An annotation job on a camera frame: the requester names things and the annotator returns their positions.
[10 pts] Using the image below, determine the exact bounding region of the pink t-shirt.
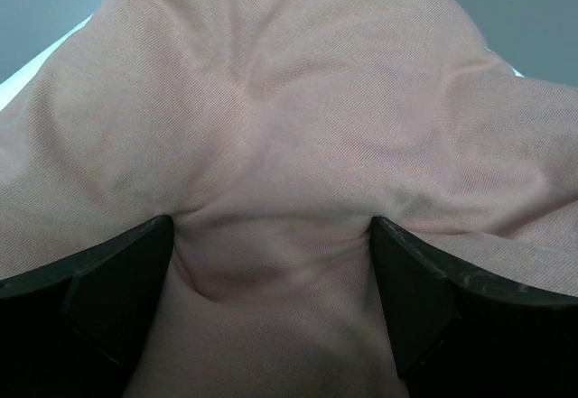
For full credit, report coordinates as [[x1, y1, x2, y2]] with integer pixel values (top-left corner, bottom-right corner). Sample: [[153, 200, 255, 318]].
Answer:
[[1, 0, 577, 397]]

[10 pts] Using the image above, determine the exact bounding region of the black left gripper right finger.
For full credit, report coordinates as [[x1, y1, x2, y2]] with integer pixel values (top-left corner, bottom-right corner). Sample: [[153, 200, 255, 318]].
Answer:
[[370, 218, 577, 397]]

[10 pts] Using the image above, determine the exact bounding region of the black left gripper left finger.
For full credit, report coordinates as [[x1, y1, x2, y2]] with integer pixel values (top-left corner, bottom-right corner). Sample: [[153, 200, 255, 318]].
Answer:
[[1, 216, 173, 397]]

